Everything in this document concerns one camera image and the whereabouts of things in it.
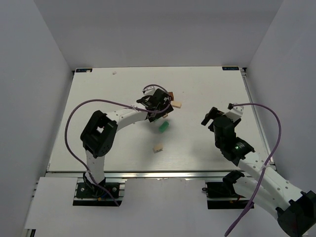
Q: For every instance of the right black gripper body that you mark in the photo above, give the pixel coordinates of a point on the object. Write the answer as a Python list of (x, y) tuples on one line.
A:
[(210, 115)]

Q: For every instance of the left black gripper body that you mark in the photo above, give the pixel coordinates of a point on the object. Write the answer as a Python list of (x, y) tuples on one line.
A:
[(163, 100)]

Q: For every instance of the dark brown wood block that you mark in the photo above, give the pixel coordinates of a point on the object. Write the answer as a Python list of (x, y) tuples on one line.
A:
[(171, 95)]

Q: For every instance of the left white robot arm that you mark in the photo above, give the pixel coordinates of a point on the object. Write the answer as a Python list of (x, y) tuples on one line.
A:
[(99, 134)]

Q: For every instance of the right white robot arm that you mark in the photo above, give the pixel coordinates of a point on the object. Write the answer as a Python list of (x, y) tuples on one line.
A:
[(256, 180)]

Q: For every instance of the green cylinder block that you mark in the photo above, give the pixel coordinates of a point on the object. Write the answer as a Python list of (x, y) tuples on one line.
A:
[(164, 126)]

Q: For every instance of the small light wood block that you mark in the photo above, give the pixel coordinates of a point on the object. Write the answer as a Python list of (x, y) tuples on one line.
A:
[(157, 148)]

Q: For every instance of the right blue corner label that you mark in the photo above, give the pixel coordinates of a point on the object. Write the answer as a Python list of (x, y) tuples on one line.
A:
[(230, 68)]

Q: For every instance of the blue corner label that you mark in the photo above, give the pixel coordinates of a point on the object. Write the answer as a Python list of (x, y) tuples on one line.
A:
[(230, 68), (83, 70)]

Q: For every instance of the left blue corner label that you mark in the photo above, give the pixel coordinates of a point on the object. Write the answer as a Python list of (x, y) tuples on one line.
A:
[(83, 70)]

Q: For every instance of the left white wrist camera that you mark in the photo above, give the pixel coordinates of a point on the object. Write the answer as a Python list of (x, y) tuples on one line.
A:
[(148, 91)]

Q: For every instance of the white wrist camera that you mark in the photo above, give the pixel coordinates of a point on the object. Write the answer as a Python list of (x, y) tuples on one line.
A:
[(148, 91), (234, 112)]

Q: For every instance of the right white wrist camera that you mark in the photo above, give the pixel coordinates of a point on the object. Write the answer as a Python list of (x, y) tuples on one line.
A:
[(234, 112)]

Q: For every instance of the aluminium right side rail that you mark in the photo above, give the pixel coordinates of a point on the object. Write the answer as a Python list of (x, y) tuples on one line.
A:
[(255, 110)]

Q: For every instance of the aluminium rail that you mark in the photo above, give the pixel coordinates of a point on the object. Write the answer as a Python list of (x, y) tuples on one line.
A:
[(255, 110), (144, 174)]

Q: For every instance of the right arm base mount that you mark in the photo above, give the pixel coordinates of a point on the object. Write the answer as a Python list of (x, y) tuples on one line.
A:
[(222, 195)]

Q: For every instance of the aluminium front rail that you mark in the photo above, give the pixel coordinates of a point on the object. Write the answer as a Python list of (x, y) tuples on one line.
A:
[(144, 174)]

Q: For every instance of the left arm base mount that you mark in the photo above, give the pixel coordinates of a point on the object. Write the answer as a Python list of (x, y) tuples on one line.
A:
[(85, 196)]

